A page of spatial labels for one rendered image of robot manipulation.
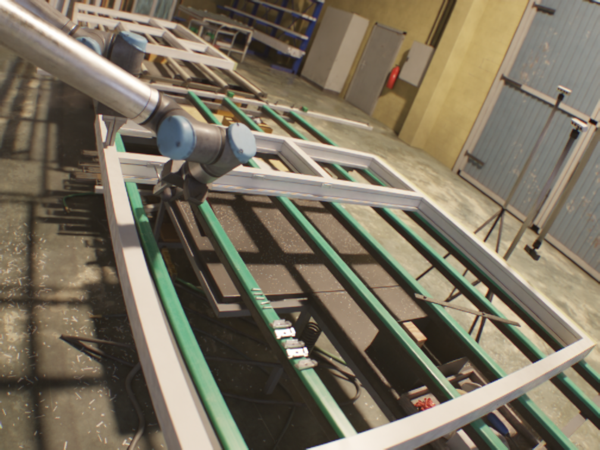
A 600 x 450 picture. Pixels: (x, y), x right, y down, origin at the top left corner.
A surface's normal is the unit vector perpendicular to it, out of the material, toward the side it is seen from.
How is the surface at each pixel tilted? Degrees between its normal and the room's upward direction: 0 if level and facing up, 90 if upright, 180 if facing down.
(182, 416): 0
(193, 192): 41
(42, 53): 101
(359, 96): 90
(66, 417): 0
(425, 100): 90
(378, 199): 90
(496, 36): 90
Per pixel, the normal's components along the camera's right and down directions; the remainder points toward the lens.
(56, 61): 0.48, 0.70
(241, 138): 0.79, -0.29
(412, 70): -0.81, -0.04
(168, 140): -0.59, 0.00
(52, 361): 0.35, -0.84
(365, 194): 0.45, 0.54
